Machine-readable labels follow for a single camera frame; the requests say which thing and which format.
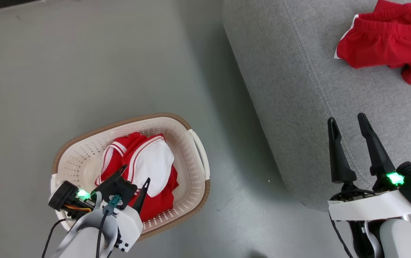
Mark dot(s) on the red garment with white stripes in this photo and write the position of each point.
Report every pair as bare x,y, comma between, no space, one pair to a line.
162,204

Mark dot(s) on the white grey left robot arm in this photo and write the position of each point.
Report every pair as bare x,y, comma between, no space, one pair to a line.
83,240

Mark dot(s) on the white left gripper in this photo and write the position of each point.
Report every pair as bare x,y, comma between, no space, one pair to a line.
130,225

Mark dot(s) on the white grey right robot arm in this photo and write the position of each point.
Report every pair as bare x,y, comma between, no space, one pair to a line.
399,240

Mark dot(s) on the red shorts with white trim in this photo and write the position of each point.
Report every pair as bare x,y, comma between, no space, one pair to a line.
377,43

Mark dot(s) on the grey fabric sofa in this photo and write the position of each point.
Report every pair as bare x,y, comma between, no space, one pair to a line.
298,89

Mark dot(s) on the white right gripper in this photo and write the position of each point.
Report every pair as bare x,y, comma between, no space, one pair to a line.
367,208

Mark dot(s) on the cream perforated laundry basket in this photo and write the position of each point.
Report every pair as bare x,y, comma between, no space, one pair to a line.
83,157

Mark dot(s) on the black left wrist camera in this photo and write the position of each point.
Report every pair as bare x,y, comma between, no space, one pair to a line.
62,195

